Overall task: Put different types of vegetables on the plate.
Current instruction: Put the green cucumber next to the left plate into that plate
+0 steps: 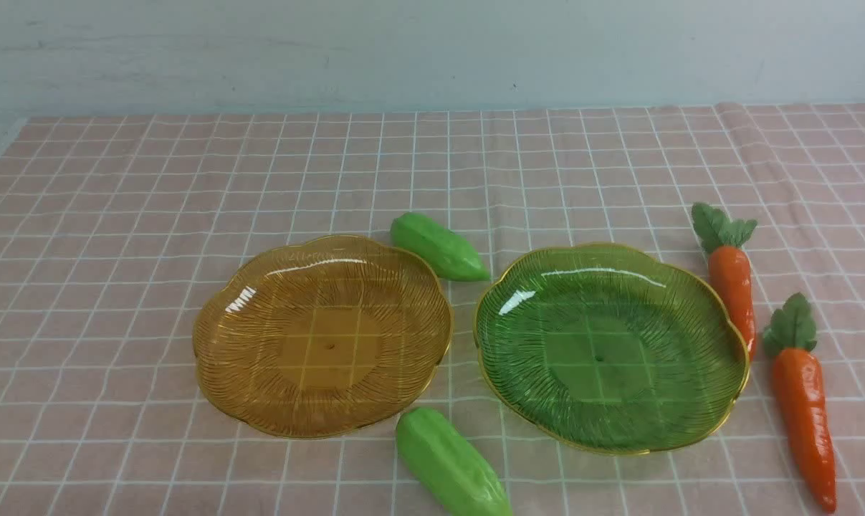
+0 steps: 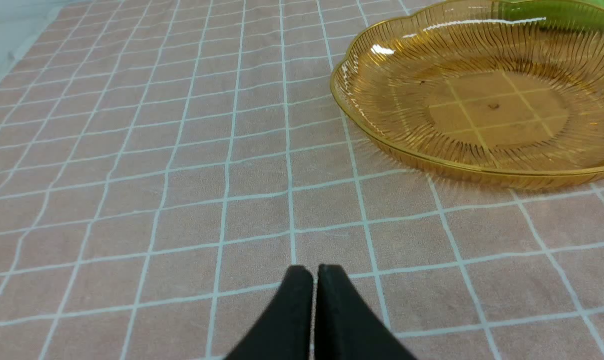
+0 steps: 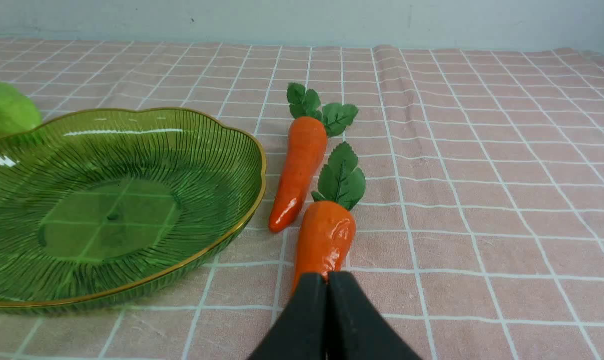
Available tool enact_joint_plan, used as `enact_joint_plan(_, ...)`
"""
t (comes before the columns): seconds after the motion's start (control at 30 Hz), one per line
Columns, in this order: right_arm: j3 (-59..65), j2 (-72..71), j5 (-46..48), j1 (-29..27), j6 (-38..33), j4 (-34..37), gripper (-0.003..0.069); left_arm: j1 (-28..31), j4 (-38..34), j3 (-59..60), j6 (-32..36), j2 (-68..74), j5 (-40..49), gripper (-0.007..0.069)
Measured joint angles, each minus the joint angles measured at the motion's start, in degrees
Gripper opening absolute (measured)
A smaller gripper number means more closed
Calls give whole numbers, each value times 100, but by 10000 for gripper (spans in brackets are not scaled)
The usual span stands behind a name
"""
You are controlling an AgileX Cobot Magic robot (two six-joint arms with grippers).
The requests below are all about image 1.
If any green toy cucumber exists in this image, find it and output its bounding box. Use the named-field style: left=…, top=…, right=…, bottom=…
left=389, top=212, right=490, bottom=283
left=396, top=407, right=513, bottom=515

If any orange toy carrot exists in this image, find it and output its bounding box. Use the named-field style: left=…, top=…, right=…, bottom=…
left=691, top=202, right=758, bottom=360
left=762, top=292, right=836, bottom=514

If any amber plastic plate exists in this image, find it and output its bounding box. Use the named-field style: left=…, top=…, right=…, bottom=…
left=192, top=234, right=454, bottom=439

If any green plastic plate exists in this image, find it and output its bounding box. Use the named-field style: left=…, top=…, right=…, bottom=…
left=472, top=242, right=750, bottom=455

